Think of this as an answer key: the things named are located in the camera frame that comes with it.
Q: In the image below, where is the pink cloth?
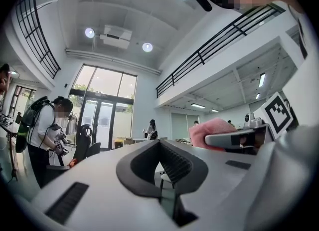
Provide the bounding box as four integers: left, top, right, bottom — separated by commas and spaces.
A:
188, 117, 237, 149

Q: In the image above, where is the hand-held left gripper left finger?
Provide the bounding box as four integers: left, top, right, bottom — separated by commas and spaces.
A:
31, 139, 180, 231

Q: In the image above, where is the black office chair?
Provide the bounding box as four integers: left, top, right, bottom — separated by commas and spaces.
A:
73, 124, 102, 162

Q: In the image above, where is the glass entrance door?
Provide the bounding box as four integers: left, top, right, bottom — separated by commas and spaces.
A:
67, 62, 138, 151

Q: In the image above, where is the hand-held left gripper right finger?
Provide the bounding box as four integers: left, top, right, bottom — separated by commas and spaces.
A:
159, 139, 259, 231

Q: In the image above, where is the white round stool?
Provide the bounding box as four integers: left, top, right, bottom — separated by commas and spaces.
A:
159, 172, 175, 191

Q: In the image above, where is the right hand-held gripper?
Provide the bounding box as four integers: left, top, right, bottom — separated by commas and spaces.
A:
204, 91, 295, 155

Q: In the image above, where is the black balcony railing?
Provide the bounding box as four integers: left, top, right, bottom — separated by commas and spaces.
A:
156, 4, 286, 98
15, 0, 62, 80

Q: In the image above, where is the white ceiling air conditioner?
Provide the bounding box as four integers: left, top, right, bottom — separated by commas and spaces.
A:
99, 24, 133, 50

